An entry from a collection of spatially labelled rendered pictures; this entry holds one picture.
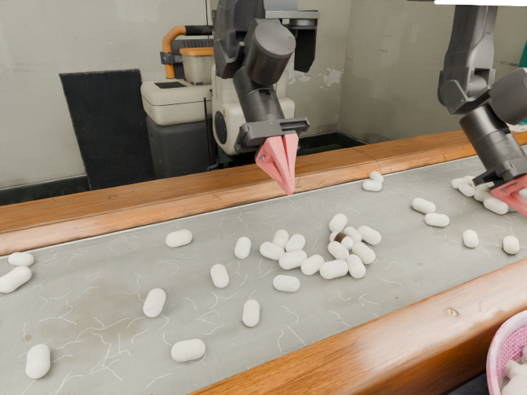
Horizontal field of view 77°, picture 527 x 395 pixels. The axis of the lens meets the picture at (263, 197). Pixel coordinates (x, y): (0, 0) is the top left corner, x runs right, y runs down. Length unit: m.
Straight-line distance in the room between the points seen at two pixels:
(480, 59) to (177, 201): 0.55
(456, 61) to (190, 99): 0.84
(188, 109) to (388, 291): 0.98
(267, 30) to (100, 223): 0.36
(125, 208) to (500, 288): 0.51
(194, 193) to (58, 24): 1.85
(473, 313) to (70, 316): 0.42
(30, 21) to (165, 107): 1.25
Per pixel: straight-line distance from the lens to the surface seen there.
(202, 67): 1.29
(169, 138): 1.25
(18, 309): 0.48
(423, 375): 0.37
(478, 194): 0.69
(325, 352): 0.33
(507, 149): 0.65
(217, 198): 0.57
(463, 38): 0.70
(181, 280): 0.43
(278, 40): 0.48
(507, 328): 0.40
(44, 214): 0.60
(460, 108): 0.68
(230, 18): 0.54
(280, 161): 0.45
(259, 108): 0.49
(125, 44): 2.35
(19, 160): 2.48
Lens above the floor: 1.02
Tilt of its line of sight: 28 degrees down
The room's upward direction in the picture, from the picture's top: straight up
